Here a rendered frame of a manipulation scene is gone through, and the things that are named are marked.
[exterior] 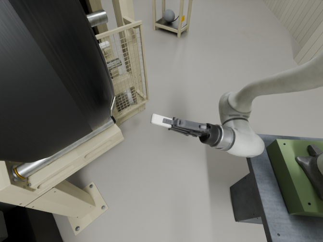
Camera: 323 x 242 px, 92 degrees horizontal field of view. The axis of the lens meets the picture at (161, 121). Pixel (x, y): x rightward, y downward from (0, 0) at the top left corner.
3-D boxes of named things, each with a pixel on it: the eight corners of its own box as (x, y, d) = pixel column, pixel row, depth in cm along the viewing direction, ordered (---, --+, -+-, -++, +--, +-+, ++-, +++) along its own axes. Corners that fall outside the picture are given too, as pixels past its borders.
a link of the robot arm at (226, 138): (217, 151, 62) (204, 148, 60) (218, 129, 64) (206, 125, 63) (234, 150, 53) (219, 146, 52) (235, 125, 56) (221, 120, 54)
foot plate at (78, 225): (76, 235, 113) (74, 235, 112) (62, 204, 125) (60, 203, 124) (108, 208, 124) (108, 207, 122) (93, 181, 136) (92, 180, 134)
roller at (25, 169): (15, 167, 52) (24, 177, 53) (9, 170, 48) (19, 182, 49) (109, 114, 65) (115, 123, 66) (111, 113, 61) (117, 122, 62)
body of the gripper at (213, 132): (220, 144, 52) (195, 138, 50) (205, 146, 60) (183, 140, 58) (221, 123, 54) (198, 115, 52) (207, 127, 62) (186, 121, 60)
